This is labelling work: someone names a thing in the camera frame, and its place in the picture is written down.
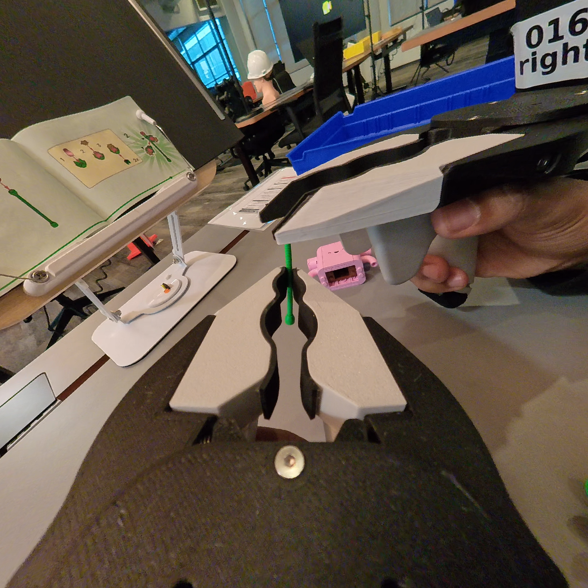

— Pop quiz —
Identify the instruction booklet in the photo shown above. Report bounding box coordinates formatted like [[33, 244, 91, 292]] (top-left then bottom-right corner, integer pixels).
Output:
[[0, 96, 196, 296]]

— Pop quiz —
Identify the white hard hat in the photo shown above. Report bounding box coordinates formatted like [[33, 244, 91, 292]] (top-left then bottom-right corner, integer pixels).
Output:
[[246, 49, 276, 80]]

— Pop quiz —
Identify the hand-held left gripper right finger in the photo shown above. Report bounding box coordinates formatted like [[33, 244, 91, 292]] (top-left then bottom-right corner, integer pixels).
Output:
[[295, 269, 408, 431]]

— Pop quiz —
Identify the green toy brick stem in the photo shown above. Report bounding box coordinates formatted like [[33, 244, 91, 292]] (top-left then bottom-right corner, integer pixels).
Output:
[[283, 243, 297, 327]]

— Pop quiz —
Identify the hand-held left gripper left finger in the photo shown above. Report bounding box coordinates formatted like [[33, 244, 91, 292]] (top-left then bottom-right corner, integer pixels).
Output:
[[169, 268, 283, 420]]

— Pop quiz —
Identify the wooden top office desk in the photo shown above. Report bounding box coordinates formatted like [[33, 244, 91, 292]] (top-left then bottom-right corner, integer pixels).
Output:
[[401, 0, 517, 52], [233, 25, 414, 189]]

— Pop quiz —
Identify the blue plastic bin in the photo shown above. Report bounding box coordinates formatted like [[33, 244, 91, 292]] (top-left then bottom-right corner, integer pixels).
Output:
[[287, 55, 517, 176]]

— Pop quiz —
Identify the person's right hand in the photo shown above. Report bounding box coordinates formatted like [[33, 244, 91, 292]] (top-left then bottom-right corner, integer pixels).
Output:
[[410, 176, 588, 296]]

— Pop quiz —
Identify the pink toy brick pot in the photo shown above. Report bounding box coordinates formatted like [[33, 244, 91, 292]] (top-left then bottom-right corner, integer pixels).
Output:
[[307, 244, 380, 291]]

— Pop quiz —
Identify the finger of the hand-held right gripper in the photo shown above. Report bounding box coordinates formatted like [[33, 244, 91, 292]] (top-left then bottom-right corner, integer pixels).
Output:
[[273, 133, 525, 245], [258, 132, 435, 224]]

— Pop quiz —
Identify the white book stand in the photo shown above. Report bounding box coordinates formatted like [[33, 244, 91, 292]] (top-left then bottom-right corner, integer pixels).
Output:
[[0, 161, 238, 368]]

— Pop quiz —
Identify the mannequin head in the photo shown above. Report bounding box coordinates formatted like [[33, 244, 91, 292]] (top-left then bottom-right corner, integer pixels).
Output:
[[255, 73, 282, 103]]

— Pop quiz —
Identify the dark grey board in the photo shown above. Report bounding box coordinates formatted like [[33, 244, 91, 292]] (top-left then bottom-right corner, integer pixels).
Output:
[[0, 0, 245, 170]]

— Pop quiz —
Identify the black office chair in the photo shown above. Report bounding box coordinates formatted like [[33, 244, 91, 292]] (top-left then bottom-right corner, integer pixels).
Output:
[[45, 262, 126, 341], [311, 16, 353, 123]]

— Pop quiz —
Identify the laminated paper sheet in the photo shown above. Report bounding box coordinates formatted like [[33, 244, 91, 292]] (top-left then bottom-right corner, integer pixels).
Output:
[[208, 168, 314, 231]]

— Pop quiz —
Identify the tripod with camera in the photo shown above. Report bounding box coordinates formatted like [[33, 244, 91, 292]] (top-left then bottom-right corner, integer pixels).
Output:
[[363, 0, 386, 98]]

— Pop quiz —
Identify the yellow plastic bin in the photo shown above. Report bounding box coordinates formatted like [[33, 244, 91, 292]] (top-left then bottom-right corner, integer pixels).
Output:
[[343, 31, 383, 60]]

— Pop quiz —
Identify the grey desk cable flap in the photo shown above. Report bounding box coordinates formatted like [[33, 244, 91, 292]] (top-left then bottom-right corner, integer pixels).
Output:
[[0, 372, 63, 454]]

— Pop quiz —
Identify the black monitor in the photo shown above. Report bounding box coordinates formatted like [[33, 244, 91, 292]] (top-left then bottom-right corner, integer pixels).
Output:
[[278, 0, 369, 40]]

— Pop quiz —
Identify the red orange floor cone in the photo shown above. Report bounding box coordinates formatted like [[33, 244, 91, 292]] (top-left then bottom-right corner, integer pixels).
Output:
[[126, 231, 160, 263]]

